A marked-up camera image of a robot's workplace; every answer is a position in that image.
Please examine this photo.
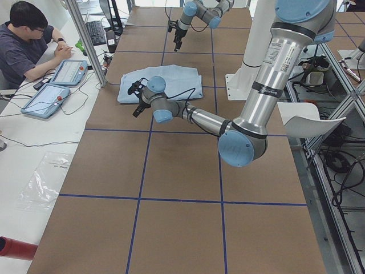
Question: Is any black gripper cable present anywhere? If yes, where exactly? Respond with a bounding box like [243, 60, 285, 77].
[136, 76, 200, 115]

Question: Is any blue teach pendant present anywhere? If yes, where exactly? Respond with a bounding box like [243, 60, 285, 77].
[21, 83, 71, 119]
[50, 60, 88, 87]

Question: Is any white chair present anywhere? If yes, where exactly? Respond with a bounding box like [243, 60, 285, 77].
[277, 102, 346, 138]

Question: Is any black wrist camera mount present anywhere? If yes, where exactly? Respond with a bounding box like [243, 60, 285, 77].
[168, 20, 178, 33]
[127, 80, 145, 96]

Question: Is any red fire extinguisher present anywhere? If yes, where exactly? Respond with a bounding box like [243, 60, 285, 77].
[1, 236, 38, 260]

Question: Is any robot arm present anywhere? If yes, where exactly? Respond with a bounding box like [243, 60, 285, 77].
[168, 0, 234, 52]
[128, 1, 336, 167]

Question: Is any upper blue teach pendant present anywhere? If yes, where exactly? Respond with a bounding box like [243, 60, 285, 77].
[50, 60, 88, 87]

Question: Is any small black phone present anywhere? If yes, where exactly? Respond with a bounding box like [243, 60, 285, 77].
[33, 78, 50, 91]

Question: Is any aluminium frame post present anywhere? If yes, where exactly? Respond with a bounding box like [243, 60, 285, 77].
[64, 0, 107, 87]

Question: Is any white camera pillar with base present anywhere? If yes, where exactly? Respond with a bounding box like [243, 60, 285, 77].
[225, 0, 275, 100]

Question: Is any clear plastic sheet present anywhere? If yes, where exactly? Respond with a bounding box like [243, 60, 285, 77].
[15, 151, 74, 212]

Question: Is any light blue button-up shirt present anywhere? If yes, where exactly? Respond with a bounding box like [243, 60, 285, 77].
[117, 65, 203, 103]

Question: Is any lower blue teach pendant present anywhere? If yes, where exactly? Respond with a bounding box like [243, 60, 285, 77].
[21, 83, 71, 119]

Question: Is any seated person in navy shirt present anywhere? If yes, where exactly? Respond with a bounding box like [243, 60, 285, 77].
[1, 1, 72, 89]

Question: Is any black keyboard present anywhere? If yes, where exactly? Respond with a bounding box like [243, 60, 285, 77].
[86, 21, 106, 46]

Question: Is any green object on desk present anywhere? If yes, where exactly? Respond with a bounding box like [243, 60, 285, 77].
[75, 40, 87, 56]

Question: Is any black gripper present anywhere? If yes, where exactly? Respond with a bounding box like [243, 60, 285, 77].
[132, 99, 151, 117]
[173, 27, 187, 52]

